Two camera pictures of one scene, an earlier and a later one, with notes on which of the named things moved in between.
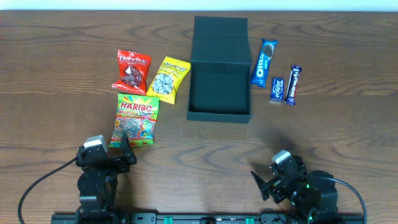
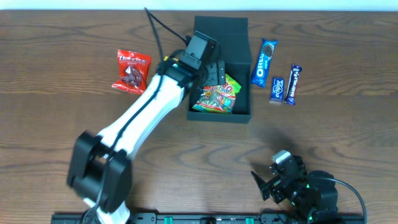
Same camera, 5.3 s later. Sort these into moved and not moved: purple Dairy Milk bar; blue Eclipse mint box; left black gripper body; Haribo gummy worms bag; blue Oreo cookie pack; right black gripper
Moved: Haribo gummy worms bag; left black gripper body
Not moved: blue Oreo cookie pack; blue Eclipse mint box; purple Dairy Milk bar; right black gripper
